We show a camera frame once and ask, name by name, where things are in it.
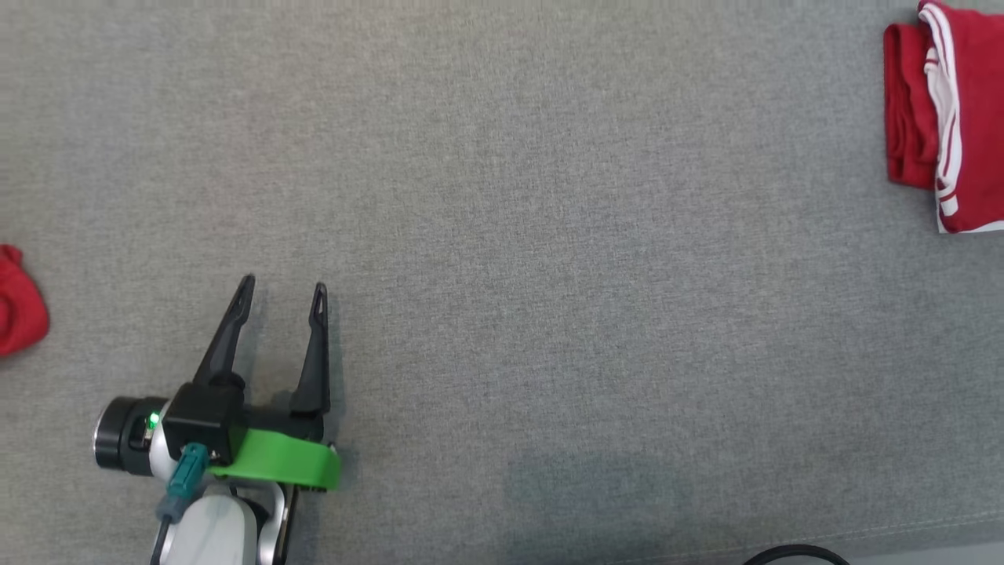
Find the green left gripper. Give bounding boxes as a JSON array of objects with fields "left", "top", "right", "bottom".
[{"left": 193, "top": 274, "right": 343, "bottom": 493}]

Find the red shorts white side band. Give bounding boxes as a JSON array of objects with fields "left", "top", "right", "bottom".
[{"left": 0, "top": 244, "right": 51, "bottom": 359}]

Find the red Bulls 23 jersey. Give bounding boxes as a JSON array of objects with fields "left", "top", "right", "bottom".
[{"left": 883, "top": 0, "right": 1004, "bottom": 235}]

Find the grey fabric sofa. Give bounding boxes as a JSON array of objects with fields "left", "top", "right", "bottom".
[{"left": 0, "top": 0, "right": 1004, "bottom": 565}]

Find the teal plug left camera cable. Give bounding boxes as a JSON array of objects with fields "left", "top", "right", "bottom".
[{"left": 149, "top": 443, "right": 211, "bottom": 565}]

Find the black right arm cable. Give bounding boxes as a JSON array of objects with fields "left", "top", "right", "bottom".
[{"left": 741, "top": 543, "right": 853, "bottom": 565}]

